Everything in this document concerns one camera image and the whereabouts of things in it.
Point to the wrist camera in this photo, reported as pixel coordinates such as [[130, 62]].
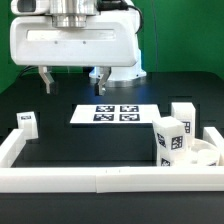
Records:
[[30, 7]]

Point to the white U-shaped fence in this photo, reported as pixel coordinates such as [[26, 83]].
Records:
[[100, 180]]

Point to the white round stool seat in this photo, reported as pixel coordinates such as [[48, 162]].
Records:
[[202, 153]]

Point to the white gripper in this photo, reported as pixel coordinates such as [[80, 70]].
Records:
[[104, 41]]

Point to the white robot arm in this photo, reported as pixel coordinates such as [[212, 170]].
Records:
[[74, 14]]

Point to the white marker sheet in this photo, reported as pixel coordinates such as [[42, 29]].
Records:
[[115, 114]]

